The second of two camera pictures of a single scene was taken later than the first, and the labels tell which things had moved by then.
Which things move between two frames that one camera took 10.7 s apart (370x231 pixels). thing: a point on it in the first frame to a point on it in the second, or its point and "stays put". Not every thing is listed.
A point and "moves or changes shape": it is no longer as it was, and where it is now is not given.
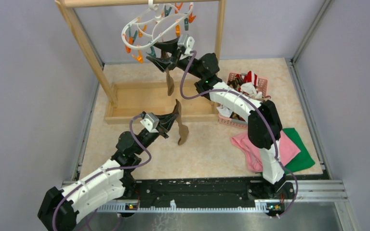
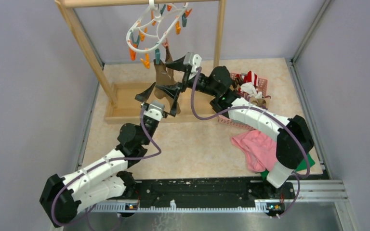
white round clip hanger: [143, 31] moves or changes shape
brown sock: [183, 130] to [162, 78]
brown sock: [170, 81] moves or changes shape
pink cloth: [287, 149] stays put
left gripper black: [165, 124] to [144, 96]
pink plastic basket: [262, 86] stays put
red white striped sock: [251, 77] stays put
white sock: [247, 89] stays put
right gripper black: [162, 64] to [178, 65]
